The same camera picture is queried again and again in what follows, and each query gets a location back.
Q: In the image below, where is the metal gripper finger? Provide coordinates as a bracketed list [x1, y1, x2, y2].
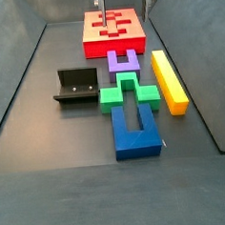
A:
[93, 0, 107, 27]
[142, 0, 158, 22]

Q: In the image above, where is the purple U-shaped block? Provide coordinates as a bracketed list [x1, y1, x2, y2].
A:
[107, 49, 141, 83]

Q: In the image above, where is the red puzzle board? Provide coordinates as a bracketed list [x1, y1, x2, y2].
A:
[82, 9, 146, 59]

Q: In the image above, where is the black angle fixture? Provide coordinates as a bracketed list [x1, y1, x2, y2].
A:
[53, 67, 99, 102]

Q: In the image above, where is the green cross-shaped block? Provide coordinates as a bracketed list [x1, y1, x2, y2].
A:
[99, 72, 161, 114]

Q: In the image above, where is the yellow bar block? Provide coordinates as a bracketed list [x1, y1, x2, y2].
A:
[151, 51, 189, 116]

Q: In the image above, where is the blue U-shaped block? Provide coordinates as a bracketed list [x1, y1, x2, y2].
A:
[112, 103, 162, 161]

